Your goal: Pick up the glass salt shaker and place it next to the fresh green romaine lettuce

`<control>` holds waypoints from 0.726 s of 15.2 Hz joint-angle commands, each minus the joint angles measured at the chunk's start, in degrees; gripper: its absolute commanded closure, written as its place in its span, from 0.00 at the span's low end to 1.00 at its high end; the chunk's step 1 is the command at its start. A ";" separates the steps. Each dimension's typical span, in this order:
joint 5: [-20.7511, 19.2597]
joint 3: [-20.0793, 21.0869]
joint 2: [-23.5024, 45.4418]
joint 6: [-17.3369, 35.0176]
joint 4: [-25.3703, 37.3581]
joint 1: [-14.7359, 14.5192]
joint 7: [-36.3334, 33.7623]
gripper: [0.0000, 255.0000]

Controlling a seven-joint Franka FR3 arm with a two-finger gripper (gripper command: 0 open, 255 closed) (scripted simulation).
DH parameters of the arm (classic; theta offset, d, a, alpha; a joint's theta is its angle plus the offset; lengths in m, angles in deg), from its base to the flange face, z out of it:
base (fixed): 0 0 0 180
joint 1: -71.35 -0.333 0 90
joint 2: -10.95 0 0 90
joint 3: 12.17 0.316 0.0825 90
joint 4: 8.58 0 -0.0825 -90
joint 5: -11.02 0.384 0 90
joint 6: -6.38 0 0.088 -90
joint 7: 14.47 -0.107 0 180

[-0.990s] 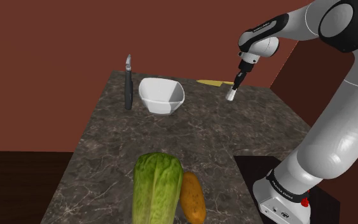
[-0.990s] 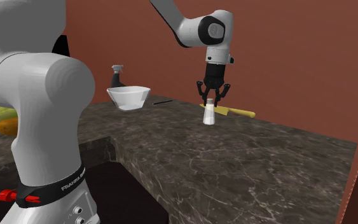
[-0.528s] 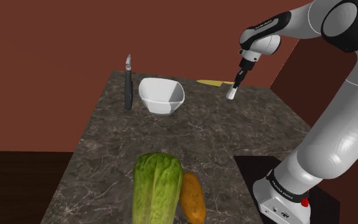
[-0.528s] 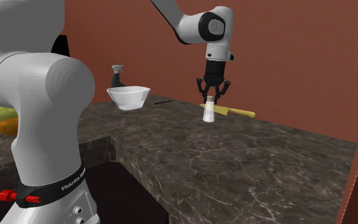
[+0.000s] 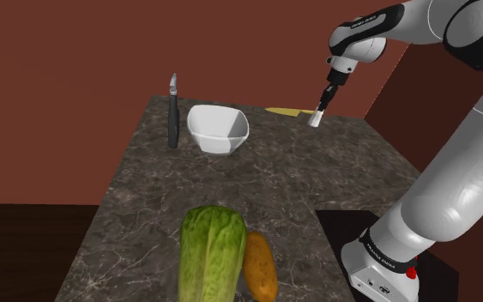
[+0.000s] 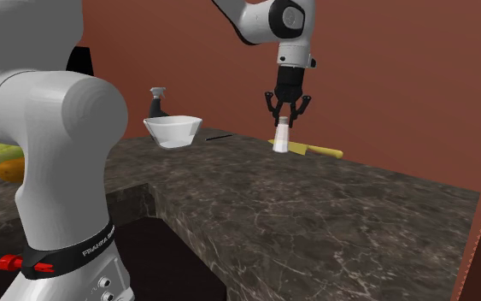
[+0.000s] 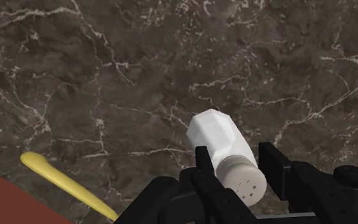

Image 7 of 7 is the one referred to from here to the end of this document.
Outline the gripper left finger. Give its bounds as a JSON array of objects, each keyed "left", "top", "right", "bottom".
[{"left": 113, "top": 145, "right": 259, "bottom": 224}]

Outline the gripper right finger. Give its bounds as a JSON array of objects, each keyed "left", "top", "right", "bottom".
[{"left": 258, "top": 141, "right": 358, "bottom": 224}]

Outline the white salt shaker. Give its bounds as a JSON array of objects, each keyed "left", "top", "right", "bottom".
[{"left": 186, "top": 108, "right": 268, "bottom": 207}]

